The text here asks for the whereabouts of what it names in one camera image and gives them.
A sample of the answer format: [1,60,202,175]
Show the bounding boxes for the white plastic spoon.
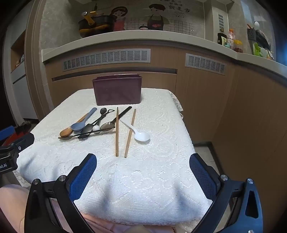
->
[120,118,150,142]

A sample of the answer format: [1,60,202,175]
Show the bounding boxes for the long grey vent grille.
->
[62,49,151,72]

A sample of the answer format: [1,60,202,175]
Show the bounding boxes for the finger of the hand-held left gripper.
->
[0,126,16,140]
[0,133,35,157]

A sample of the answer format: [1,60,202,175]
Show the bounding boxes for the black pot yellow handles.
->
[78,11,116,38]

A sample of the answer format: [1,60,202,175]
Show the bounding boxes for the grey utensil holder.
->
[247,23,257,41]

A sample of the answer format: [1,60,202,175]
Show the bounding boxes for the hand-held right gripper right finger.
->
[189,153,264,233]

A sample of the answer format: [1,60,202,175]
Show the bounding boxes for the dark metal utensil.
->
[58,133,91,140]

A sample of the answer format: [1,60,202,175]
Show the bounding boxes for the clear plastic bottle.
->
[227,29,236,49]

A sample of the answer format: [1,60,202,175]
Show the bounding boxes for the green cutting boards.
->
[253,42,274,60]

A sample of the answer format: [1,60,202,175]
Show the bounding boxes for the black shovel-handle spoon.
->
[81,109,114,135]

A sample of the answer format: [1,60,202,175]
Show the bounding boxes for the person's pink trouser leg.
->
[0,184,32,233]

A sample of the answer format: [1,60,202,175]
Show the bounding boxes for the purple plastic utensil container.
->
[92,74,143,106]

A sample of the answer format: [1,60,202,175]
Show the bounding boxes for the black wok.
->
[256,30,272,49]

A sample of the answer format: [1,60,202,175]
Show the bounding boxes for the red round object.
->
[6,131,25,146]

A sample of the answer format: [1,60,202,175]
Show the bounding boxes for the white shelf cabinet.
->
[4,29,39,120]

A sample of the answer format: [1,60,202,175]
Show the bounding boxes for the short grey vent grille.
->
[185,53,226,76]

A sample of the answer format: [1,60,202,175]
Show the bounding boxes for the small black round spoon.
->
[95,108,107,126]

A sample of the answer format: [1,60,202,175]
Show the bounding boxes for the yellow-lid jar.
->
[233,40,244,53]

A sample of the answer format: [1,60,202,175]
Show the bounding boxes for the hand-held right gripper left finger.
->
[24,153,98,233]

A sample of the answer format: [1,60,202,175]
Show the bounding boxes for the wooden chopstick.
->
[115,107,119,157]
[124,109,136,158]

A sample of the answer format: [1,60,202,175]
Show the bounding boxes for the blue plastic spoon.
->
[71,108,98,132]

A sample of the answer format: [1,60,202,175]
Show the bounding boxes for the wooden spoon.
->
[59,113,91,138]

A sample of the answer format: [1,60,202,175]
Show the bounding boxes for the white lace tablecloth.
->
[13,88,213,226]

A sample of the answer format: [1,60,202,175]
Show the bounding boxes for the black flat-handled utensil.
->
[112,106,132,124]

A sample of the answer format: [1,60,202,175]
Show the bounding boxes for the cartoon wall poster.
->
[108,0,196,32]

